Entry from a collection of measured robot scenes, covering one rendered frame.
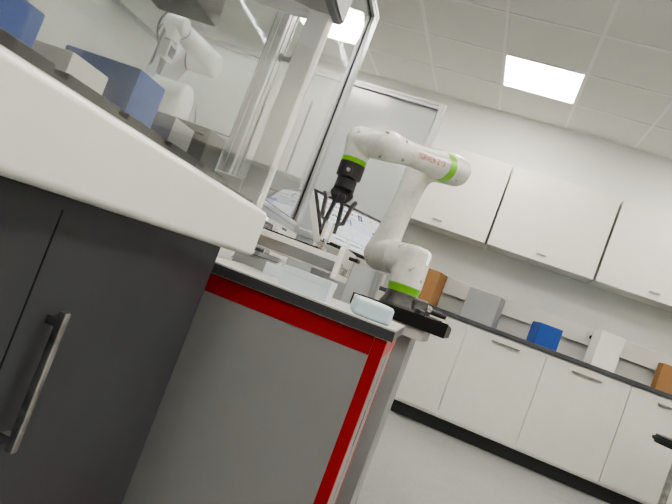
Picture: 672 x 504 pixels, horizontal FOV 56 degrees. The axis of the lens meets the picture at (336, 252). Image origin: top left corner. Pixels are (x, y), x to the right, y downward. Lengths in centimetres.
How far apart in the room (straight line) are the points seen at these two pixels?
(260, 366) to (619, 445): 396
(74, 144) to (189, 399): 95
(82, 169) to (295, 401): 90
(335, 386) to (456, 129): 474
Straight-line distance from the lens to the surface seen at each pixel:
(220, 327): 152
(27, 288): 87
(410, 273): 234
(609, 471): 519
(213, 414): 154
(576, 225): 549
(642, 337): 588
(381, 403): 231
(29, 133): 66
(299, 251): 207
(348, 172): 221
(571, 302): 578
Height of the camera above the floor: 82
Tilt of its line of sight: 2 degrees up
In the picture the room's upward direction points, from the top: 21 degrees clockwise
